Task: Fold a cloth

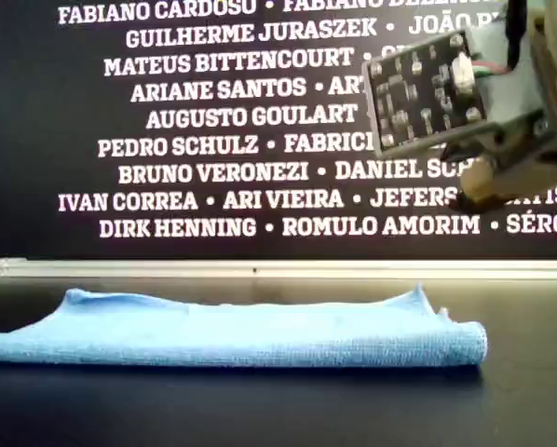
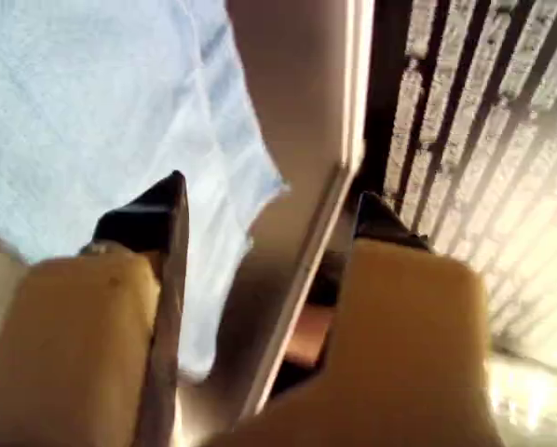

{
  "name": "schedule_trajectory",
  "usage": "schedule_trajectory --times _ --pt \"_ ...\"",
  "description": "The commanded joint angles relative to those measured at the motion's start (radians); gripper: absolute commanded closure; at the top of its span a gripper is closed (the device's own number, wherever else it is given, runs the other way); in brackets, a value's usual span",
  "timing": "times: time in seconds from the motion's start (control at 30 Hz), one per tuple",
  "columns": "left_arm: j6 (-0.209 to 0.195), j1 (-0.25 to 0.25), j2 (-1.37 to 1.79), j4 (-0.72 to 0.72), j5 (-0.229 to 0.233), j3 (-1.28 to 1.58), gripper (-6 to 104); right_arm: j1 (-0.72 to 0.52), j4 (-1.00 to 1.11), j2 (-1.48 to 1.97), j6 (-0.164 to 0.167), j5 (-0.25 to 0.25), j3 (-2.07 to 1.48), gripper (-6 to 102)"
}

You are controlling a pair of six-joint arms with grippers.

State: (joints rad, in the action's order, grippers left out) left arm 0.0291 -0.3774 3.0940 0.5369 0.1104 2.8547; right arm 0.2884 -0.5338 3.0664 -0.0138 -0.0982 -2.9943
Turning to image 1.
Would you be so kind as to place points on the light blue microfibre cloth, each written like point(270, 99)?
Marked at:
point(236, 335)

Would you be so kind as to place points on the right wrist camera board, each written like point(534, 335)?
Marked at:
point(423, 93)

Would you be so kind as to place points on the grey right camera bracket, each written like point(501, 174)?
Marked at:
point(516, 102)

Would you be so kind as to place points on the aluminium table edge frame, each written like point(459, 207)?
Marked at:
point(167, 269)

